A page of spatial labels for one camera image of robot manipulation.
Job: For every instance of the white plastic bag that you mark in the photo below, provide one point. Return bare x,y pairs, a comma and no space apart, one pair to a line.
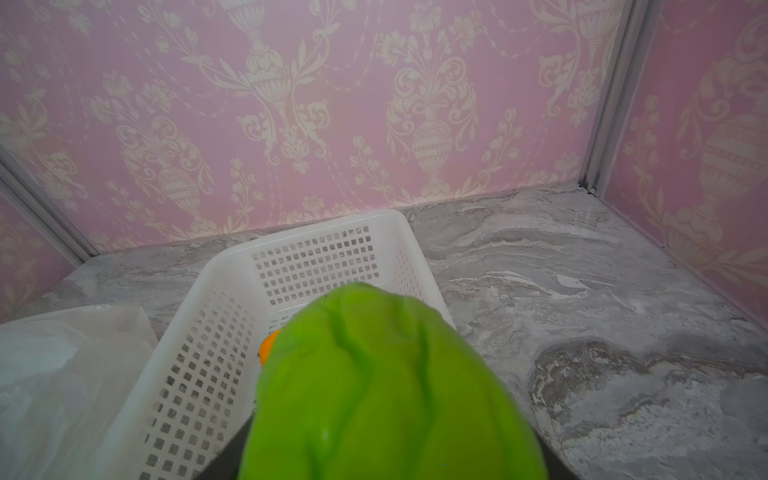
65,377

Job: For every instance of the left aluminium corner post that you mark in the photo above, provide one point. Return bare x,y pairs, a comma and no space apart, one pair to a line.
28,198

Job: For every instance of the aluminium corner post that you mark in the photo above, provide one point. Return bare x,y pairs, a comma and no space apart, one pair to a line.
635,34
28,198

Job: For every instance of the right aluminium corner post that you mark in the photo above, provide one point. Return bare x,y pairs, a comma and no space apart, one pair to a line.
635,34

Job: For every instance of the green fruit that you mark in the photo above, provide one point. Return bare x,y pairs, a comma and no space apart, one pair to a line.
367,384

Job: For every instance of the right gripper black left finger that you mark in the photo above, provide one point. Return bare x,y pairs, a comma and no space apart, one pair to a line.
226,465

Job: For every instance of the white plastic mesh basket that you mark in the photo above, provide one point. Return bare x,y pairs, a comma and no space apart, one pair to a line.
197,391

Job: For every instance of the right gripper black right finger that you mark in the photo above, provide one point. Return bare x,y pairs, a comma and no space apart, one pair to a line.
556,468

